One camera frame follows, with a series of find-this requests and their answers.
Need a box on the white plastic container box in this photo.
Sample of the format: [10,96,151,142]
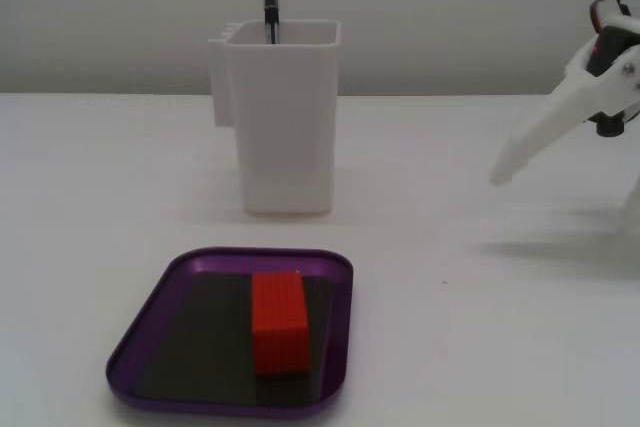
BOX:
[207,19,343,216]

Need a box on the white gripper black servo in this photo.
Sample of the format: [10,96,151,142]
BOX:
[488,10,640,248]

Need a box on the red white servo wire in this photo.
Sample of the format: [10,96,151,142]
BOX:
[588,0,640,34]

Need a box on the red rectangular cube block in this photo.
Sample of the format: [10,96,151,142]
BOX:
[250,270,310,377]

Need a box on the purple metal tray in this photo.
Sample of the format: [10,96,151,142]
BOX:
[105,246,355,420]

